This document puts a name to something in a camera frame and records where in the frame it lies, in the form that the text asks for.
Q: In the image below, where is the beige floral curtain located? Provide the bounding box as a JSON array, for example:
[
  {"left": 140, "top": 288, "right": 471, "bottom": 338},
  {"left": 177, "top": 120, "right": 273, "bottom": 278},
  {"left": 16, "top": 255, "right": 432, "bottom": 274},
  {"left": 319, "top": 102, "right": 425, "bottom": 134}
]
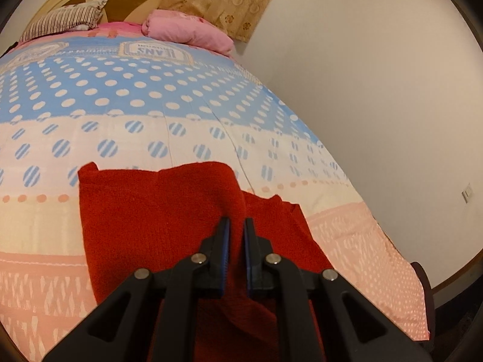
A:
[{"left": 156, "top": 0, "right": 288, "bottom": 43}]

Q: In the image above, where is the red knit garment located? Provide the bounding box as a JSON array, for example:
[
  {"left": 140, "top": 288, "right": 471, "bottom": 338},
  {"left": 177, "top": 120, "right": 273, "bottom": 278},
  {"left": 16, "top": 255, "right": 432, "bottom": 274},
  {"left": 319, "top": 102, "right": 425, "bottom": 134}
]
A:
[{"left": 77, "top": 161, "right": 335, "bottom": 362}]

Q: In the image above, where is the pink pillow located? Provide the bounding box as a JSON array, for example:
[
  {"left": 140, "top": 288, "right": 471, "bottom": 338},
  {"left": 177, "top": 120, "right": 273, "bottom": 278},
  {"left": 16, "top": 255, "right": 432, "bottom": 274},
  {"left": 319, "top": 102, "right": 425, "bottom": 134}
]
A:
[{"left": 141, "top": 9, "right": 235, "bottom": 57}]

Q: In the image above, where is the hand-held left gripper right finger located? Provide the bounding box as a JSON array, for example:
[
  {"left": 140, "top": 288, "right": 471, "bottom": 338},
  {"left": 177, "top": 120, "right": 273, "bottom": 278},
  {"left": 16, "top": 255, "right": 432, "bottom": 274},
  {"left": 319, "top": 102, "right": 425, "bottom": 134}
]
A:
[{"left": 244, "top": 217, "right": 433, "bottom": 362}]

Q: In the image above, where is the dark furniture piece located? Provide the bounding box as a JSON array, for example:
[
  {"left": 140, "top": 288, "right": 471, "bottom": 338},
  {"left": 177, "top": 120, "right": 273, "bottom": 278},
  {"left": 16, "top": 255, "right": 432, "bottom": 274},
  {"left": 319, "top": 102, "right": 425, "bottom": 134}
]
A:
[{"left": 409, "top": 261, "right": 437, "bottom": 342}]

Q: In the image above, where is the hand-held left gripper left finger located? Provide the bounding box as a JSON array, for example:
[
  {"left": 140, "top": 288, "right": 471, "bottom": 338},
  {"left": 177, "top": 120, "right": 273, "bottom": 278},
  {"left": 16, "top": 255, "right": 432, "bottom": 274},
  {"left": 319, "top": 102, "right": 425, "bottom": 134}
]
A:
[{"left": 43, "top": 217, "right": 231, "bottom": 362}]

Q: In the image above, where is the striped pillow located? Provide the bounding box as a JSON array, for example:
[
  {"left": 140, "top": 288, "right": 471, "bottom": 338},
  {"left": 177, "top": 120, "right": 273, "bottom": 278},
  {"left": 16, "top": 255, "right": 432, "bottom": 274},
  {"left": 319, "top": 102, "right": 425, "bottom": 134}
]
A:
[{"left": 19, "top": 0, "right": 109, "bottom": 43}]

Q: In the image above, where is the pink and blue dotted bedspread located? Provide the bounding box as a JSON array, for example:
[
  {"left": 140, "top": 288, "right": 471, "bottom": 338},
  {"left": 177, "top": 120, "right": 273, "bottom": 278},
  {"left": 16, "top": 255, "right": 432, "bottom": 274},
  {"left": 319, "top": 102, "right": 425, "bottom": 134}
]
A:
[{"left": 0, "top": 37, "right": 431, "bottom": 362}]

